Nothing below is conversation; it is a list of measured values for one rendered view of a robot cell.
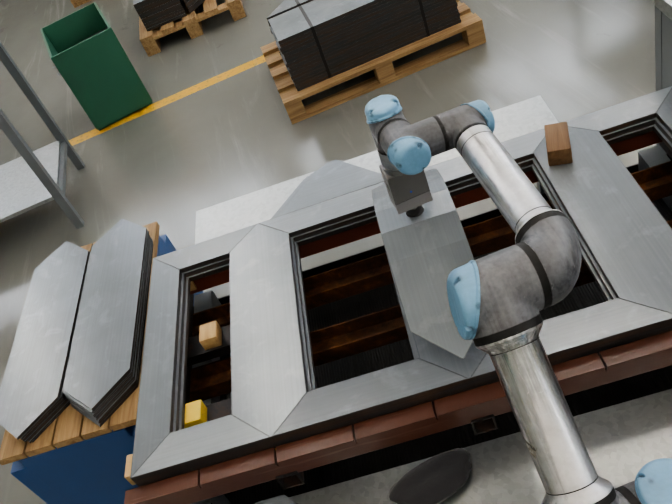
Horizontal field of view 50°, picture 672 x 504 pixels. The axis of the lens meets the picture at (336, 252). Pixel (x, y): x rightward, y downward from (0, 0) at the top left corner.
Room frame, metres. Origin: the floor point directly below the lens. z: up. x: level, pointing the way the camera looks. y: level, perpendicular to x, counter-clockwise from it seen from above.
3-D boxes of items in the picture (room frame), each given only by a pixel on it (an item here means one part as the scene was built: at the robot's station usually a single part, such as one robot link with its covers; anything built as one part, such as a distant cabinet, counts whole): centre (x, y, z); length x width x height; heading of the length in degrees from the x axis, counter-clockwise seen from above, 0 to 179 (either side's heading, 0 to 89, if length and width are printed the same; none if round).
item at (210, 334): (1.42, 0.40, 0.79); 0.06 x 0.05 x 0.04; 171
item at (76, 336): (1.67, 0.76, 0.82); 0.80 x 0.40 x 0.06; 171
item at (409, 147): (1.17, -0.23, 1.28); 0.11 x 0.11 x 0.08; 1
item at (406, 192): (1.28, -0.21, 1.12); 0.10 x 0.09 x 0.16; 0
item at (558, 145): (1.46, -0.66, 0.89); 0.12 x 0.06 x 0.05; 156
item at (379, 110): (1.27, -0.21, 1.28); 0.09 x 0.08 x 0.11; 1
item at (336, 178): (1.86, -0.04, 0.77); 0.45 x 0.20 x 0.04; 81
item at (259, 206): (1.84, -0.19, 0.73); 1.20 x 0.26 x 0.03; 81
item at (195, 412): (1.18, 0.48, 0.79); 0.06 x 0.05 x 0.04; 171
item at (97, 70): (4.84, 1.00, 0.29); 0.61 x 0.46 x 0.57; 10
